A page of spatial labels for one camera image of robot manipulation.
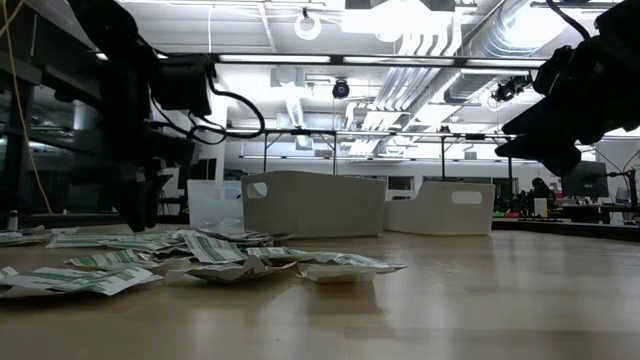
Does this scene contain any white plastic bin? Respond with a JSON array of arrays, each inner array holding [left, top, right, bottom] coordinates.
[[382, 180, 496, 237]]

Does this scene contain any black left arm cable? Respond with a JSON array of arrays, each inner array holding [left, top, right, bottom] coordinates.
[[149, 74, 266, 146]]

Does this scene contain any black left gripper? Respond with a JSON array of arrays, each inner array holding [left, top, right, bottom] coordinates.
[[99, 119, 199, 234]]

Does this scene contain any black overhead light bar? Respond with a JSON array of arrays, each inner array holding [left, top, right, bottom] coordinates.
[[94, 51, 549, 69]]

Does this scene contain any yellow hanging cable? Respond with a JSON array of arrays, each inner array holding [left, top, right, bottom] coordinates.
[[0, 0, 54, 215]]

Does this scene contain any black metal workbench frame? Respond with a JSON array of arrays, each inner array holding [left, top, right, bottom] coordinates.
[[224, 127, 516, 199]]

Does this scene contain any round ceiling lamp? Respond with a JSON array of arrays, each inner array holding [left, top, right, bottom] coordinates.
[[293, 7, 322, 41]]

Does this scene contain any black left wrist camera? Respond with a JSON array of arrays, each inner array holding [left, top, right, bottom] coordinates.
[[152, 53, 215, 119]]

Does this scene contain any grey plastic bin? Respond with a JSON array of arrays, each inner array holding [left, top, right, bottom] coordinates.
[[241, 170, 387, 239]]

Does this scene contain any clear plastic bin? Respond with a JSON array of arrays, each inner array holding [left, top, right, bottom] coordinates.
[[187, 179, 245, 232]]

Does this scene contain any person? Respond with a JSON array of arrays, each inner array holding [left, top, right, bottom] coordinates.
[[529, 177, 557, 211]]

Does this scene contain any black computer monitor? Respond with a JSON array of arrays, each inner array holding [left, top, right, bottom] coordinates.
[[560, 159, 610, 199], [192, 158, 219, 182]]

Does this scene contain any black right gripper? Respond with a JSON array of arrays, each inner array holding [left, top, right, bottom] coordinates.
[[493, 0, 640, 177]]

